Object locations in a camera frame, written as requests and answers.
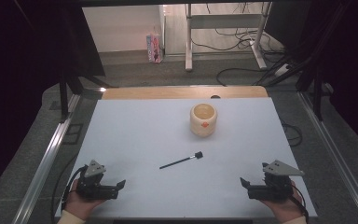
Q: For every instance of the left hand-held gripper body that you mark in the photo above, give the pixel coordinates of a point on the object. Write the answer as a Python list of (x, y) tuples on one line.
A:
[(94, 190)]

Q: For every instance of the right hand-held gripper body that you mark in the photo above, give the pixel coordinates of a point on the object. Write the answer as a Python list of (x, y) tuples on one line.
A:
[(272, 191)]

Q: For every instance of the person's left hand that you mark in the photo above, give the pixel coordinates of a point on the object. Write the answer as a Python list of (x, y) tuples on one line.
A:
[(79, 205)]

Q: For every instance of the person's right hand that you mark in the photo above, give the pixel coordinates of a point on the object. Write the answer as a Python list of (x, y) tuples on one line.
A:
[(287, 208)]

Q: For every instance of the white table mat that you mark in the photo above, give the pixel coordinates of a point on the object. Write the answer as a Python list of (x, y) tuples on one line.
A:
[(155, 133)]

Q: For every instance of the black brush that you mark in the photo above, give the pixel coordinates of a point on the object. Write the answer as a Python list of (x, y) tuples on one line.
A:
[(180, 160)]

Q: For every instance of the cream cup with red mark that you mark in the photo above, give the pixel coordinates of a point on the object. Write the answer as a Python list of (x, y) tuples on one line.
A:
[(203, 123)]

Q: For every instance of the black metal stand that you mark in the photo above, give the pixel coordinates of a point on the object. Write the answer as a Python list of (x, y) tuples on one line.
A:
[(317, 93), (64, 96)]

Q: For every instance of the white power strip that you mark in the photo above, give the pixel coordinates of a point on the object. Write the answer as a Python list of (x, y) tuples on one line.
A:
[(282, 70)]

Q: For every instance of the black curtain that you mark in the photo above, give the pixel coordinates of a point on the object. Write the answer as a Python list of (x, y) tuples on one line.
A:
[(28, 77), (345, 62)]

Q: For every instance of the pink and blue carton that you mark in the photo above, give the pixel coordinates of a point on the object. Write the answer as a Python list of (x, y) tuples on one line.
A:
[(154, 48)]

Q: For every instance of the aluminium floor rail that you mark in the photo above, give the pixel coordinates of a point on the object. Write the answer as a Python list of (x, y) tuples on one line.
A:
[(48, 161), (335, 152)]

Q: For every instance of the white metal desk frame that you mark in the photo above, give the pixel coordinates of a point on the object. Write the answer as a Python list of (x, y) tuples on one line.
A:
[(223, 21)]

